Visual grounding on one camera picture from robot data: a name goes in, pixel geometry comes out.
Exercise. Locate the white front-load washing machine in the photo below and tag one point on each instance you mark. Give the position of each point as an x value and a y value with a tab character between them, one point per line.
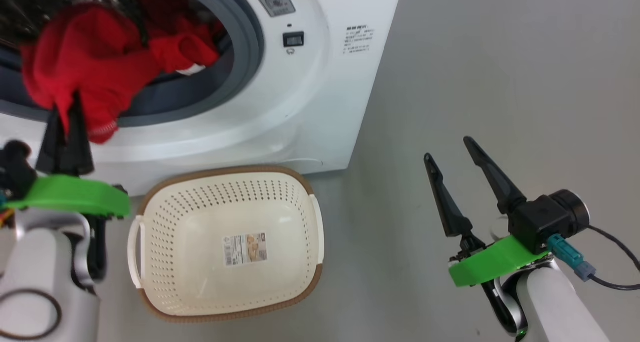
320	107

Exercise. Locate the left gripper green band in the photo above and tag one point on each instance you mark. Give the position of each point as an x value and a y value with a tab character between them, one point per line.
75	194

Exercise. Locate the red garment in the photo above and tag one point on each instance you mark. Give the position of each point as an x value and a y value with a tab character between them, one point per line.
90	67

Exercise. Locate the basket product label sticker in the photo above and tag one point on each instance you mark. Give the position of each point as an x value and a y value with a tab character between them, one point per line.
245	249

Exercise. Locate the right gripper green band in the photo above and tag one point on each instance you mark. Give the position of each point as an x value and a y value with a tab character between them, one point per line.
495	262

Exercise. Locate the cream perforated laundry basket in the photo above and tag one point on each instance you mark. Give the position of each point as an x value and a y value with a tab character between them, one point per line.
200	222

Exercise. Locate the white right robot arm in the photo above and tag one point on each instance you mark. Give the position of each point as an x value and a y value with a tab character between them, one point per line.
555	307

